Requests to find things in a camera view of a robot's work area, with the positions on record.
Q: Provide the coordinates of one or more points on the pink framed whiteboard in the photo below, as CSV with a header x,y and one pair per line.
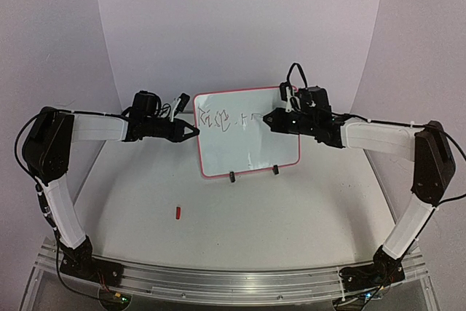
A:
x,y
230,141

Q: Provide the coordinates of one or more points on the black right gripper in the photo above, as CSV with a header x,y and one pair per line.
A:
x,y
286,124

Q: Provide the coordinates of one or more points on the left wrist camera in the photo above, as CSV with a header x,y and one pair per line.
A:
x,y
178,105

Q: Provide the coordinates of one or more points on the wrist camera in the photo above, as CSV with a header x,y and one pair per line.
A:
x,y
178,105
287,95

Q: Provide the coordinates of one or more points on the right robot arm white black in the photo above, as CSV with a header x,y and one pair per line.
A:
x,y
425,149

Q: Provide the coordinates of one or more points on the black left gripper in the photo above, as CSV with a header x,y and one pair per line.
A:
x,y
178,132

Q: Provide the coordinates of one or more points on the red marker cap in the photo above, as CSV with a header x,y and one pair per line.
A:
x,y
178,213

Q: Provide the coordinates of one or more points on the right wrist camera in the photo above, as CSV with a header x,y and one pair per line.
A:
x,y
287,95

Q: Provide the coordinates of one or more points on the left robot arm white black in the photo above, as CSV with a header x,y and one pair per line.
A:
x,y
46,152

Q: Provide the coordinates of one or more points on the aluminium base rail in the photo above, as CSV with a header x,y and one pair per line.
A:
x,y
263,288

